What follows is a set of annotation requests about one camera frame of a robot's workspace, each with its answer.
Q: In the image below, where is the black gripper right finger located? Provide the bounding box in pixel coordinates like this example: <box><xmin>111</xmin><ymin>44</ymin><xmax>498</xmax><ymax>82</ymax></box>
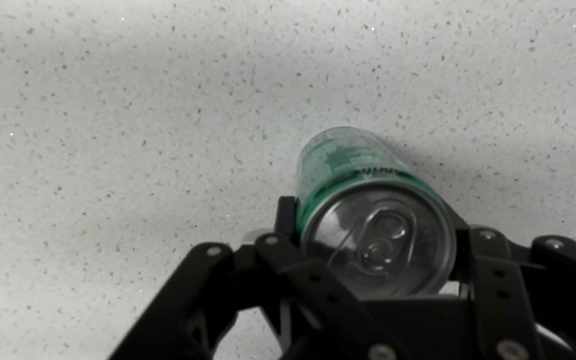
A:
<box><xmin>434</xmin><ymin>216</ymin><xmax>576</xmax><ymax>360</ymax></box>

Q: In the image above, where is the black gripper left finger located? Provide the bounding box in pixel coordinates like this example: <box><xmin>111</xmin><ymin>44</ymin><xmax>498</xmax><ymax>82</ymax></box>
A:
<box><xmin>111</xmin><ymin>196</ymin><xmax>396</xmax><ymax>360</ymax></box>

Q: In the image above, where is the green soda can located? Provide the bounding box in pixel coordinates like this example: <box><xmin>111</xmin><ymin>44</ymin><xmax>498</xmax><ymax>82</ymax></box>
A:
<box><xmin>297</xmin><ymin>126</ymin><xmax>457</xmax><ymax>299</ymax></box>

